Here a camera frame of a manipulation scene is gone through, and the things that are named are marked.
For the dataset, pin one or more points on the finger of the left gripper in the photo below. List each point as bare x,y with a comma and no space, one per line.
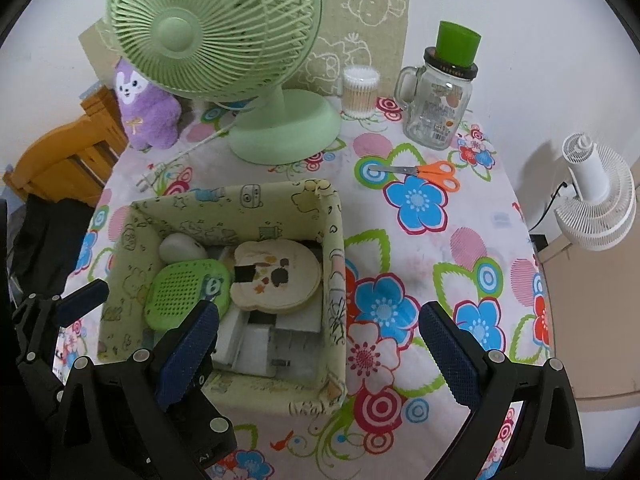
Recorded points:
38,319

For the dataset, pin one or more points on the white oval mouse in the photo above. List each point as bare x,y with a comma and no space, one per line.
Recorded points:
179,247

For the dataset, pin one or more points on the green perforated panda case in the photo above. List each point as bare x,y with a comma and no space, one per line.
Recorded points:
180,286

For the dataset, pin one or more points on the wooden chair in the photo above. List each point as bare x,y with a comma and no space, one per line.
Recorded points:
75,160

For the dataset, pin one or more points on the black clothing pile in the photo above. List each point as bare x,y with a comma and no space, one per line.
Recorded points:
48,244

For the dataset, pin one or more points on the patterned paper backdrop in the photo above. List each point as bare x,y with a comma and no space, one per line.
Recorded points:
352,32

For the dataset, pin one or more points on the round beige hedgehog mirror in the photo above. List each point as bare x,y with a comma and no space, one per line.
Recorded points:
274,276

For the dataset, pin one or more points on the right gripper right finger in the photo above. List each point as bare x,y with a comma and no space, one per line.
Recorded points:
546,441

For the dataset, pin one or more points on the purple plush bunny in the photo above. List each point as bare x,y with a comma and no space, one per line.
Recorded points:
149,114

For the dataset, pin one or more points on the cotton swab container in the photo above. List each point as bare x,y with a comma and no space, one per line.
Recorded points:
359,91

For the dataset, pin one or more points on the glass mason jar mug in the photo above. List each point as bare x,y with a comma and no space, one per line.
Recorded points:
433,98

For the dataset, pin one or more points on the yellow patterned cardboard box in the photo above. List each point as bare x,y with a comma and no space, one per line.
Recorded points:
249,215

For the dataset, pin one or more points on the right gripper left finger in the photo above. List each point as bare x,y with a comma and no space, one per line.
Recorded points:
147,417

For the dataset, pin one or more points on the green plastic cup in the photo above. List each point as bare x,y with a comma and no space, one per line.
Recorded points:
456,44

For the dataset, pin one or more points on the orange handled scissors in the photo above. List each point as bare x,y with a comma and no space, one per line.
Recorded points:
440,173

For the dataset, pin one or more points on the floral tablecloth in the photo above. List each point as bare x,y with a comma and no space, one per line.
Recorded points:
407,241

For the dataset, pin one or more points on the small white charger cube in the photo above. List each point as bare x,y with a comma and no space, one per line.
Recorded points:
257,352

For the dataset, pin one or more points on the white 45W charger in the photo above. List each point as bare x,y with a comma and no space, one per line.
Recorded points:
306,319

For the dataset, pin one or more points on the white clip fan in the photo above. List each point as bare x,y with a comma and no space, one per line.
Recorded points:
596,205

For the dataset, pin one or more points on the green desk fan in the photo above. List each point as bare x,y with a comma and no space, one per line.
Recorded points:
234,50

